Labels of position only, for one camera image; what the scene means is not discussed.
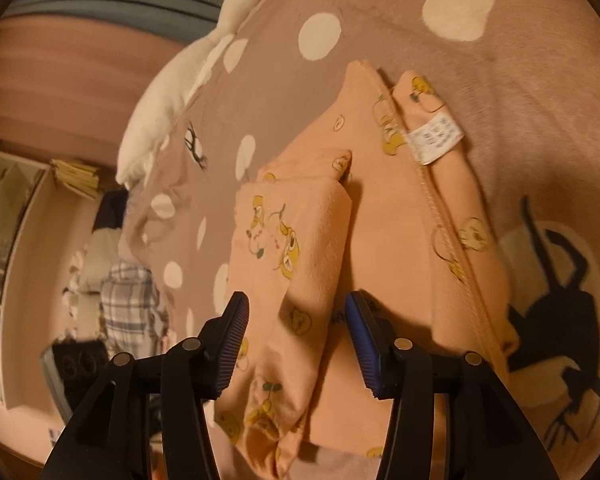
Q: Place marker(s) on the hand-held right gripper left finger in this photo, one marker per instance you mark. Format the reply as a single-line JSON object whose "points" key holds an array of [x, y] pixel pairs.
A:
{"points": [[232, 345]]}

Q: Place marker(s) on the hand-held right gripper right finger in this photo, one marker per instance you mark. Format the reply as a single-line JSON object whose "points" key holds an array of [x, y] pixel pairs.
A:
{"points": [[362, 345]]}

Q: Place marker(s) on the pink cartoon print shirt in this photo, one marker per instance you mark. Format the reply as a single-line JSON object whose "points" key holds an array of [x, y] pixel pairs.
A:
{"points": [[380, 210]]}

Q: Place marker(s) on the plaid cloth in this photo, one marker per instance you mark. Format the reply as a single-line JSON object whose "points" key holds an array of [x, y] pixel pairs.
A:
{"points": [[130, 300]]}

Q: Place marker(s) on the black bag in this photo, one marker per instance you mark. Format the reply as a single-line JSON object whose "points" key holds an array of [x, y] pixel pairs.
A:
{"points": [[77, 365]]}

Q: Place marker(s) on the grey pillow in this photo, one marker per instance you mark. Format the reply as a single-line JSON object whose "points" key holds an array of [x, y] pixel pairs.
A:
{"points": [[100, 260]]}

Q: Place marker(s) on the small plush toys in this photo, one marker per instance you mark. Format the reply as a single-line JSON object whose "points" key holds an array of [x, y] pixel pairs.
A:
{"points": [[72, 285]]}

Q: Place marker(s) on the black cloth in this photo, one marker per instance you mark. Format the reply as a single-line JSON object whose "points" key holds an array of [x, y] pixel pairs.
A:
{"points": [[111, 210]]}

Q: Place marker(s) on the yellow fringed cloth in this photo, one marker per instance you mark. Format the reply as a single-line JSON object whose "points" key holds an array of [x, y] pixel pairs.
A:
{"points": [[77, 177]]}

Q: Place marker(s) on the white shelf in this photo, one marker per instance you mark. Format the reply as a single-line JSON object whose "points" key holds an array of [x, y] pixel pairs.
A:
{"points": [[25, 220]]}

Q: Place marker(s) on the white goose plush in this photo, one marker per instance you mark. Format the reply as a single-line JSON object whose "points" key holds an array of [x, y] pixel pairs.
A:
{"points": [[165, 110]]}

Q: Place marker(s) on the mauve polka dot blanket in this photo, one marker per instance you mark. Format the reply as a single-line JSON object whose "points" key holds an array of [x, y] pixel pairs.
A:
{"points": [[505, 110]]}

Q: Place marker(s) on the teal curtain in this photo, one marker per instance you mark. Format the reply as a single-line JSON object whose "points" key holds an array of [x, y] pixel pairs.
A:
{"points": [[130, 5]]}

